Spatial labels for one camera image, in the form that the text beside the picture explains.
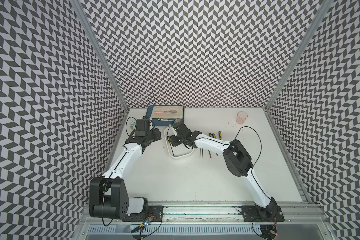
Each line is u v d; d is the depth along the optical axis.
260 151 0.60
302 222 0.72
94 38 0.83
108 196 0.40
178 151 0.89
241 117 1.08
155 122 1.13
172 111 1.19
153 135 0.77
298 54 0.84
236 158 0.60
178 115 1.12
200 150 0.96
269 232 0.67
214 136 1.02
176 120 1.12
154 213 0.73
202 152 0.94
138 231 0.68
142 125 0.65
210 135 1.02
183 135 0.74
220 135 1.02
